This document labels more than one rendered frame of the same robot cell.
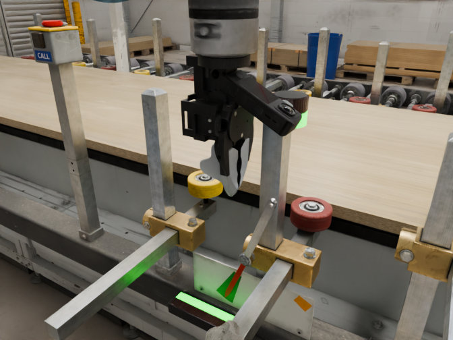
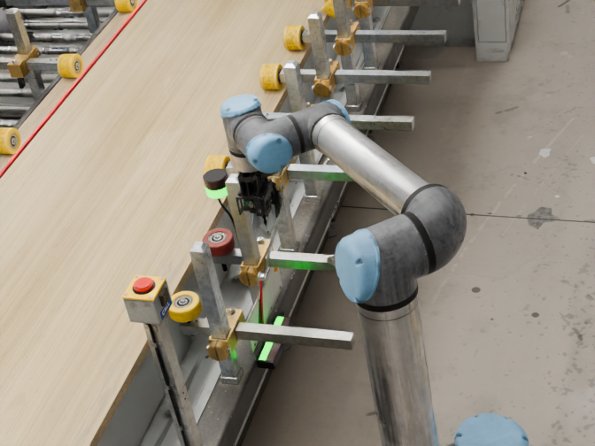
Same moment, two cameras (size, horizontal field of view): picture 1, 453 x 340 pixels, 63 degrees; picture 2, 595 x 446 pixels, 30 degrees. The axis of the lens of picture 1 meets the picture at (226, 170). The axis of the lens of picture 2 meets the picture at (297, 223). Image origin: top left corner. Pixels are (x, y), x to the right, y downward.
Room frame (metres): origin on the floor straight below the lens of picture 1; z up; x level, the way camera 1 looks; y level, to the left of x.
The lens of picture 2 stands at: (0.75, 2.14, 2.60)
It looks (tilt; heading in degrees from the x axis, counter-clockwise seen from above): 36 degrees down; 262
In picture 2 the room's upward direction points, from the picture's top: 11 degrees counter-clockwise
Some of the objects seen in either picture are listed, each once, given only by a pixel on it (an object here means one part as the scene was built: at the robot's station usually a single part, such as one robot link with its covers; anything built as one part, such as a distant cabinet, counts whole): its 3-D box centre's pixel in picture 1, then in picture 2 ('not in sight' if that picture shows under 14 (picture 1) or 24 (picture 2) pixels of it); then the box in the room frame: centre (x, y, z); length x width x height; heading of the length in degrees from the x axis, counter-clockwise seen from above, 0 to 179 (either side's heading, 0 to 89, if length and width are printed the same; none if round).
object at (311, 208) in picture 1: (309, 229); (220, 252); (0.63, -0.17, 0.85); 0.08 x 0.08 x 0.11
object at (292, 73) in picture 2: not in sight; (303, 135); (0.31, -0.51, 0.92); 0.04 x 0.04 x 0.48; 59
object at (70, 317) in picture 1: (149, 253); (266, 334); (0.59, 0.15, 0.82); 0.44 x 0.03 x 0.04; 149
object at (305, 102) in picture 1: (290, 101); (215, 179); (0.60, -0.10, 1.12); 0.06 x 0.06 x 0.02
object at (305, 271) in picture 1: (281, 256); (255, 262); (0.55, -0.10, 0.85); 0.14 x 0.06 x 0.05; 59
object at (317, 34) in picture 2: not in sight; (325, 84); (0.18, -0.72, 0.94); 0.04 x 0.04 x 0.48; 59
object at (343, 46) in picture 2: not in sight; (347, 39); (0.04, -0.96, 0.95); 0.14 x 0.06 x 0.05; 59
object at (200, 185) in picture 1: (205, 197); (187, 317); (0.76, 0.05, 0.85); 0.08 x 0.08 x 0.11
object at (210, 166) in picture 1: (216, 169); (269, 221); (0.51, 0.01, 1.04); 0.06 x 0.03 x 0.09; 59
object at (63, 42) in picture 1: (56, 46); (148, 301); (0.82, 0.36, 1.18); 0.07 x 0.07 x 0.08; 59
